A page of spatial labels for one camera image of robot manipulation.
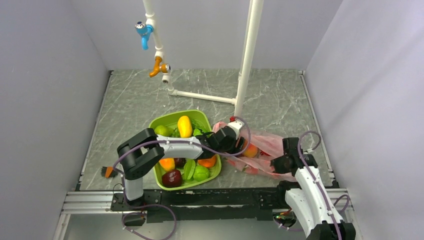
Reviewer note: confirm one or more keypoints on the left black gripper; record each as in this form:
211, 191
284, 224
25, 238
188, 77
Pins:
235, 149

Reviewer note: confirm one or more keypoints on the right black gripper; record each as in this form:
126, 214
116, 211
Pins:
276, 163

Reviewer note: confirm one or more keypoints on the pink plastic bag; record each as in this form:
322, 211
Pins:
270, 146

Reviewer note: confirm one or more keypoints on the fake peach orange pink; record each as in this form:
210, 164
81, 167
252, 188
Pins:
251, 150

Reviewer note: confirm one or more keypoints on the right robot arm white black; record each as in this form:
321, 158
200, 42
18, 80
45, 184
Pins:
307, 196

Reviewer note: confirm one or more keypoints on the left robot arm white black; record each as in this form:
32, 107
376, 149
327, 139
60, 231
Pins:
138, 155

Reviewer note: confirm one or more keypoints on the red fake fruit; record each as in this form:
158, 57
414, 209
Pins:
264, 154

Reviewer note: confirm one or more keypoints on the orange fake tangerine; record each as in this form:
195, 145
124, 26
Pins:
208, 162

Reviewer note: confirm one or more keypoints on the small fake watermelon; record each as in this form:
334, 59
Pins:
197, 132

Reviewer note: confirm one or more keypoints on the fake green leaves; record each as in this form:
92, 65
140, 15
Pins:
195, 124

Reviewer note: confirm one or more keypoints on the green fake lime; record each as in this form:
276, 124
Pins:
201, 173

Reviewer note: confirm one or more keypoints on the green fake starfruit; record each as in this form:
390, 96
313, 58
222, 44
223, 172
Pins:
189, 169

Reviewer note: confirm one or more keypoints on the orange yellow fake mango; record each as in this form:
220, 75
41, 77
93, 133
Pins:
168, 164

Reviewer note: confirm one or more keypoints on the dark red fake apple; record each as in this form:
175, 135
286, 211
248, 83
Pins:
172, 179

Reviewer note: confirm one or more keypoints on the green plastic tray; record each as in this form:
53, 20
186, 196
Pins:
199, 119

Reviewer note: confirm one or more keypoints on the orange tap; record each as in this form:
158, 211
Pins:
159, 67

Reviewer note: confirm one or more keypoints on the small orange black object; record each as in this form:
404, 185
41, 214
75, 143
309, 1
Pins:
108, 172

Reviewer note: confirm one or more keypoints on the blue tap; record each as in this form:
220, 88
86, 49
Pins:
144, 30

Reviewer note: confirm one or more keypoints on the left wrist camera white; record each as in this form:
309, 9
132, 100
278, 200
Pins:
236, 125

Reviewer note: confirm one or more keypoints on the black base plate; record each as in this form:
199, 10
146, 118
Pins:
260, 203

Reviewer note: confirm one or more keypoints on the white pvc pipe frame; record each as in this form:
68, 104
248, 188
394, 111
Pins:
251, 33

